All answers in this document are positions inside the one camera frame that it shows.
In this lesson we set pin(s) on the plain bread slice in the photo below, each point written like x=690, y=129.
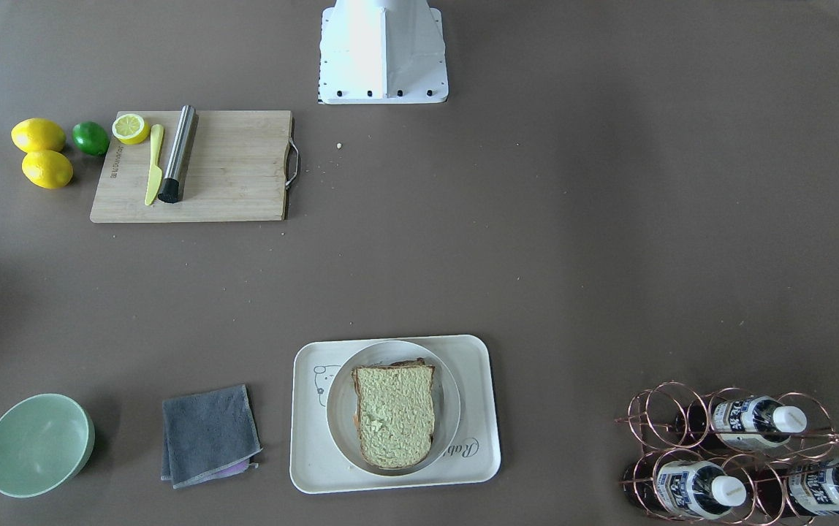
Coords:
x=394, y=446

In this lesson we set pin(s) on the steel muddler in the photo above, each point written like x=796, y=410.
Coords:
x=170, y=186

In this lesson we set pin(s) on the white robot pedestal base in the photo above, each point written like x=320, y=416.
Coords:
x=382, y=52

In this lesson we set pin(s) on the green ceramic bowl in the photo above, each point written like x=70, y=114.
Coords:
x=45, y=440

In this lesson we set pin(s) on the cream rabbit tray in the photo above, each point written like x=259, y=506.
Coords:
x=316, y=466

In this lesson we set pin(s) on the tea bottle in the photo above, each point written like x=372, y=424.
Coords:
x=748, y=424
x=809, y=490
x=682, y=489

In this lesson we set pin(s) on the yellow plastic knife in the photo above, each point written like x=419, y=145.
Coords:
x=155, y=176

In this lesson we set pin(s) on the whole yellow lemon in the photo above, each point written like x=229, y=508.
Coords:
x=47, y=169

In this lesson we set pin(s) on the grey folded cloth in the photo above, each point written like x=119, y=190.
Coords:
x=208, y=436

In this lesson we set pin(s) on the half cut lemon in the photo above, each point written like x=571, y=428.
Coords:
x=130, y=128

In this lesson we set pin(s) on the white round plate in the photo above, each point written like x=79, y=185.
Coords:
x=341, y=403

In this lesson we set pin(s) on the copper wire bottle rack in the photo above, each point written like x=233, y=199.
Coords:
x=650, y=415

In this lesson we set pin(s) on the bamboo cutting board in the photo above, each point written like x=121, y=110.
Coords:
x=238, y=167

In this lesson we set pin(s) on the green lime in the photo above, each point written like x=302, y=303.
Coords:
x=91, y=138

